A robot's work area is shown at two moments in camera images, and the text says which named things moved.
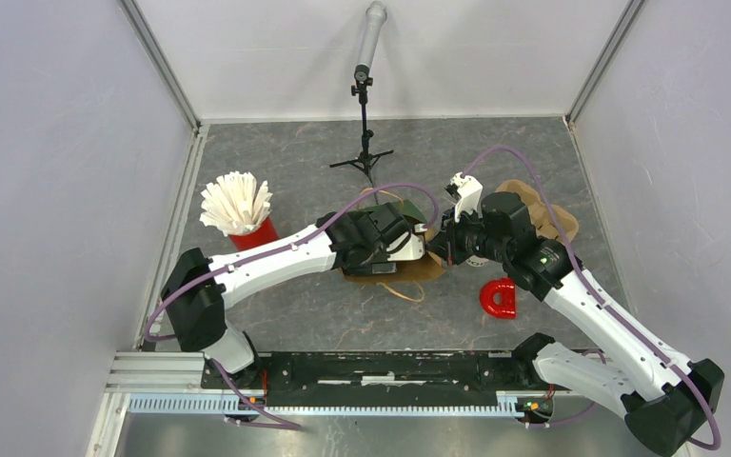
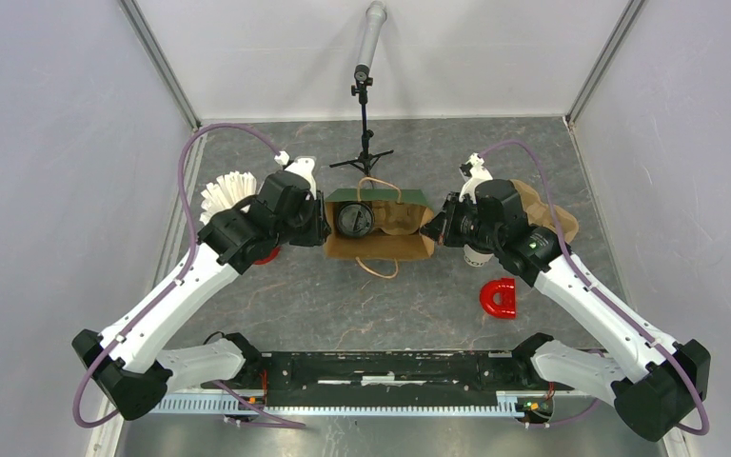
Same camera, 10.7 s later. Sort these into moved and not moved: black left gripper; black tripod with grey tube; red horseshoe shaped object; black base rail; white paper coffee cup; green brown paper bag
Moved: green brown paper bag; black left gripper
Not moved: black base rail; red horseshoe shaped object; white paper coffee cup; black tripod with grey tube
